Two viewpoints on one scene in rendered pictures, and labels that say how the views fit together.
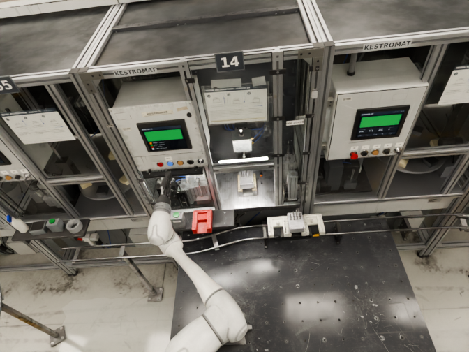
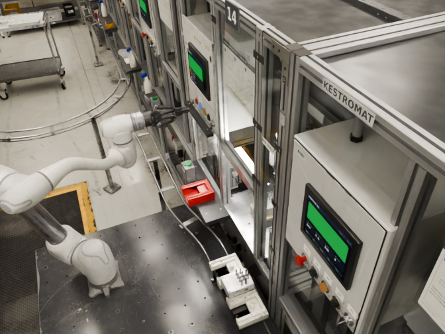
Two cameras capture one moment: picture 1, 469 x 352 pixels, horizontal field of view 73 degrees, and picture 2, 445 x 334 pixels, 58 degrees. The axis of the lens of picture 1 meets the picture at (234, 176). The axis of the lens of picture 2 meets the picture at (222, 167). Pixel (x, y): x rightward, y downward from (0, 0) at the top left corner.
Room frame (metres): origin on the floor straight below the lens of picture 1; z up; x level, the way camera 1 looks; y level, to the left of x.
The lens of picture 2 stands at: (0.57, -1.31, 2.49)
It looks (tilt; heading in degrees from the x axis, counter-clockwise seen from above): 39 degrees down; 63
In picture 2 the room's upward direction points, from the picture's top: 3 degrees counter-clockwise
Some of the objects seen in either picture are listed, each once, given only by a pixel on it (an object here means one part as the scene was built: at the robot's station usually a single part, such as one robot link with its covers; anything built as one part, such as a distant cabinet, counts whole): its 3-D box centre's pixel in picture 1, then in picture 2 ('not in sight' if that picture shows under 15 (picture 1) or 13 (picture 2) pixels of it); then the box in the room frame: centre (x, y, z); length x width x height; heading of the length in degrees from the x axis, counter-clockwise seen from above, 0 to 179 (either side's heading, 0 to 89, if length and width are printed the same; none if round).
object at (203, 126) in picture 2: (172, 172); (198, 116); (1.30, 0.36, 1.37); 0.36 x 0.04 x 0.04; 83
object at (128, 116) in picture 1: (165, 126); (220, 69); (1.44, 0.34, 1.60); 0.42 x 0.29 x 0.46; 83
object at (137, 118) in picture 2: (162, 210); (137, 121); (0.99, 0.40, 1.42); 0.09 x 0.06 x 0.09; 83
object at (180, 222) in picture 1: (178, 218); (190, 171); (1.24, 0.42, 0.97); 0.08 x 0.08 x 0.12; 83
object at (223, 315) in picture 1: (226, 318); (22, 194); (0.41, 0.12, 1.43); 0.18 x 0.14 x 0.13; 32
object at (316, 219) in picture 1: (294, 228); (237, 291); (1.11, -0.35, 0.84); 0.36 x 0.14 x 0.10; 83
